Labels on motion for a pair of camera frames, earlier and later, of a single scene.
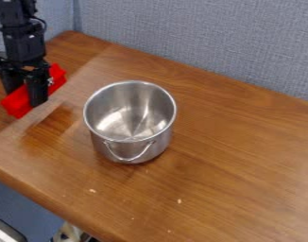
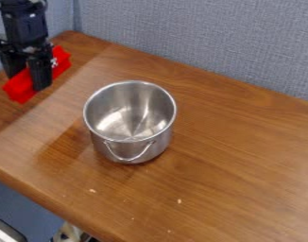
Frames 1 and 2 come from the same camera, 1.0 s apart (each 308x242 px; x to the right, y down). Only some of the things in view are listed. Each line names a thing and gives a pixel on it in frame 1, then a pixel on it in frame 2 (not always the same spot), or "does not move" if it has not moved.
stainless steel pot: (130, 114) does not move
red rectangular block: (17, 101) to (62, 60)
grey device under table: (5, 233) does not move
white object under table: (69, 233) does not move
